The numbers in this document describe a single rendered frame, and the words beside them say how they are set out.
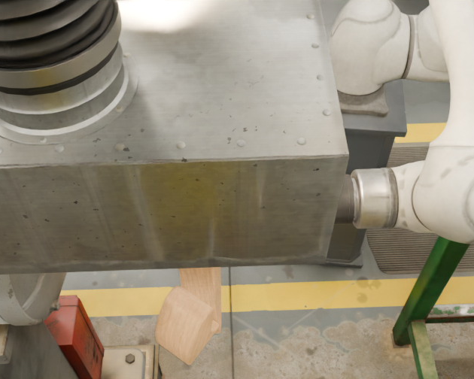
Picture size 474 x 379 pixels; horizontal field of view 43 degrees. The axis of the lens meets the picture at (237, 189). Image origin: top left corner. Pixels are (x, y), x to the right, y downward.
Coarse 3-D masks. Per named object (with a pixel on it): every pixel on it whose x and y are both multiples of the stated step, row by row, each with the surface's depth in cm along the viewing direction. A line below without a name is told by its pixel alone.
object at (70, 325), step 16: (64, 304) 132; (80, 304) 133; (48, 320) 130; (64, 320) 130; (80, 320) 134; (64, 336) 128; (80, 336) 133; (96, 336) 149; (64, 352) 130; (80, 352) 133; (96, 352) 149; (80, 368) 138; (96, 368) 148
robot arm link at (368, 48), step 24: (360, 0) 139; (384, 0) 138; (336, 24) 143; (360, 24) 136; (384, 24) 136; (408, 24) 140; (336, 48) 143; (360, 48) 139; (384, 48) 139; (408, 48) 140; (336, 72) 148; (360, 72) 144; (384, 72) 144
